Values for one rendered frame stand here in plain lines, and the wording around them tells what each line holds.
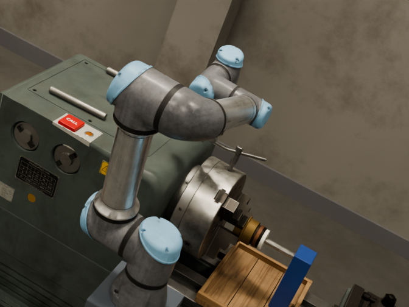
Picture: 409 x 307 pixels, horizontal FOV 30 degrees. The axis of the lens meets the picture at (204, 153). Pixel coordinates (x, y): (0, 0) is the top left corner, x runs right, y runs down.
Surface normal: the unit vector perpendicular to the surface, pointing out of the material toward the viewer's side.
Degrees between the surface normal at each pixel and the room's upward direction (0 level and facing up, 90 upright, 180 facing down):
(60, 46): 90
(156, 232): 7
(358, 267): 0
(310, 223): 0
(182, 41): 90
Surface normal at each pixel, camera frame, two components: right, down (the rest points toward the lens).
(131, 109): -0.46, 0.52
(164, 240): 0.43, -0.73
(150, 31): -0.36, 0.38
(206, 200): -0.08, -0.24
